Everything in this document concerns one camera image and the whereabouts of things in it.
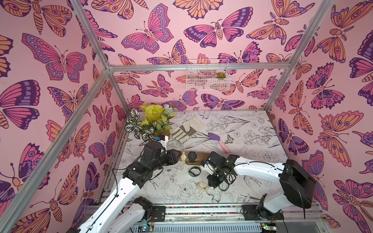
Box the thin black watch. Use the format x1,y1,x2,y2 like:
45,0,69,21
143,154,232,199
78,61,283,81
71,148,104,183
218,181,230,192

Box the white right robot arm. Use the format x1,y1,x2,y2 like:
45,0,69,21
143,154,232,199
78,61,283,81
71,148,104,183
201,151,316,220

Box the white wire wall basket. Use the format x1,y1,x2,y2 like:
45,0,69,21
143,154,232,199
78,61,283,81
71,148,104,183
185,63,231,92

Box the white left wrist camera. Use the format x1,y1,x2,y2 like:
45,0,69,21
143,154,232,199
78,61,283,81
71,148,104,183
158,135,169,151

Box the translucent beige watch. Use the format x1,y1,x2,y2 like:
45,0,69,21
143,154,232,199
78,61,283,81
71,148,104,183
197,182,210,192

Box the cream grey gardening glove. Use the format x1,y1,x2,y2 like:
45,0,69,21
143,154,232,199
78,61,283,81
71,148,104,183
170,118,205,143

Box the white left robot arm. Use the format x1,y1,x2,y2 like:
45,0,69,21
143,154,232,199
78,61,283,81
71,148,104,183
68,142,182,233

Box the black chunky sport watch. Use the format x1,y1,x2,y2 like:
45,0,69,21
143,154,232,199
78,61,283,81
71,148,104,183
188,151,197,164

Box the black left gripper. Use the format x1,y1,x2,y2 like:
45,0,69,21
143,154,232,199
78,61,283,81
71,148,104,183
151,149,182,172

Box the black round watch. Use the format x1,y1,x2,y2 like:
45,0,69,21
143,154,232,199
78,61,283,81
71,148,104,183
188,166,201,177

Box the purple pink garden trowel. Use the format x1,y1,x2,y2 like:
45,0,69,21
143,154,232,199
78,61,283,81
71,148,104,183
208,133,230,153

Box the small green succulent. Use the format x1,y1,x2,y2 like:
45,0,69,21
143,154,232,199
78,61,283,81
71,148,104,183
216,72,226,79

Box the potted plant yellow leaves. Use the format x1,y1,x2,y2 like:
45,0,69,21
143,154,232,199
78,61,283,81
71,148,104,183
124,104,176,142

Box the cream strap watch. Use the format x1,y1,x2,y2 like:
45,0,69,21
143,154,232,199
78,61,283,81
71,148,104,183
180,151,187,162

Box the wooden watch stand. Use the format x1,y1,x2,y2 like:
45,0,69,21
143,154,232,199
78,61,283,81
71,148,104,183
179,151,210,166

